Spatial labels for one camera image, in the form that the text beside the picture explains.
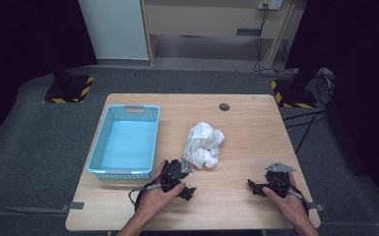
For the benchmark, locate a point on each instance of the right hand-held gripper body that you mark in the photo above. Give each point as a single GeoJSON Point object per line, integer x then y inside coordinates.
{"type": "Point", "coordinates": [279, 179]}

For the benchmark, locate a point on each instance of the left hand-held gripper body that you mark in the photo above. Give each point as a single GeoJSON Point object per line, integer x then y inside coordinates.
{"type": "Point", "coordinates": [174, 172]}

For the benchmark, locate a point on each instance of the white cloth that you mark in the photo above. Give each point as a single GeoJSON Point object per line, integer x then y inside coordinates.
{"type": "Point", "coordinates": [203, 144]}

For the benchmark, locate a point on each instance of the blue plastic basket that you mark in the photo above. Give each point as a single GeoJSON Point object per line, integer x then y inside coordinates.
{"type": "Point", "coordinates": [124, 147]}

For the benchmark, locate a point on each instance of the person's right hand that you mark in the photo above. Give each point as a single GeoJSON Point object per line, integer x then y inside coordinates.
{"type": "Point", "coordinates": [288, 206]}

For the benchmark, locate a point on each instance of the person's left hand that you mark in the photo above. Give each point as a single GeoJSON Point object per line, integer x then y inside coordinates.
{"type": "Point", "coordinates": [156, 201]}

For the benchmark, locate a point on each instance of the grey round table grommet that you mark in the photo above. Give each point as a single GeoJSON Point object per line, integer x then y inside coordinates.
{"type": "Point", "coordinates": [224, 106]}

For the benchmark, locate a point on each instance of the striped black stand base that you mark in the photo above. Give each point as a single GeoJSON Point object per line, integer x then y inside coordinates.
{"type": "Point", "coordinates": [285, 95]}
{"type": "Point", "coordinates": [78, 88]}

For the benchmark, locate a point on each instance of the black curtain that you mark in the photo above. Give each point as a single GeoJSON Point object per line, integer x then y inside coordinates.
{"type": "Point", "coordinates": [364, 82]}
{"type": "Point", "coordinates": [19, 49]}

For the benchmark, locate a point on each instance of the grey label plate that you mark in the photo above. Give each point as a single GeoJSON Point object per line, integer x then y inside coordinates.
{"type": "Point", "coordinates": [248, 31]}

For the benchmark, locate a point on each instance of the white panel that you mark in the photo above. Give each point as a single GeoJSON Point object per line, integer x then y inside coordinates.
{"type": "Point", "coordinates": [114, 29]}

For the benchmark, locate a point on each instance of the white power strip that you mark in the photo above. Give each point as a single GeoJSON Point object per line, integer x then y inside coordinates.
{"type": "Point", "coordinates": [270, 4]}

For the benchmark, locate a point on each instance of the black stand post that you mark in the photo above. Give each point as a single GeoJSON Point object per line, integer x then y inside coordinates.
{"type": "Point", "coordinates": [303, 80]}
{"type": "Point", "coordinates": [62, 77]}

